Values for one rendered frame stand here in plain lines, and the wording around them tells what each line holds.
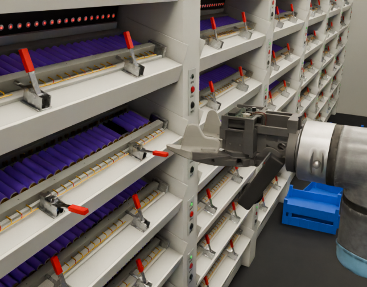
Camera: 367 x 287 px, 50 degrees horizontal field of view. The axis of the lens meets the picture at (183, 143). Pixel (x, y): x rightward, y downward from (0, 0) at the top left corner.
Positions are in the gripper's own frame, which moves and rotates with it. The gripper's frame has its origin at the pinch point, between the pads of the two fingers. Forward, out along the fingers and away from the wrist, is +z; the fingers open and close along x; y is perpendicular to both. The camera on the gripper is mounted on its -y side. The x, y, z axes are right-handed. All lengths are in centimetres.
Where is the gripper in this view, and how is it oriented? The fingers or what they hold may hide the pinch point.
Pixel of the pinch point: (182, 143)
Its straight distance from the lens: 69.8
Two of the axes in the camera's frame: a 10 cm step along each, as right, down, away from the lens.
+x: -4.6, 3.3, -8.2
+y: -0.3, -9.3, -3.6
